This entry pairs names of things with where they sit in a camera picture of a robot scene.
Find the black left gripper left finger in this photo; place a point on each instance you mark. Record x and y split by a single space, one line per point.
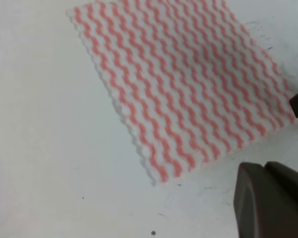
262 208

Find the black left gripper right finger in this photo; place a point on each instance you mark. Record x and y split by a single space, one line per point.
286 177

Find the pink white wavy striped towel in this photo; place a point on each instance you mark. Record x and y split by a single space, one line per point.
185 77

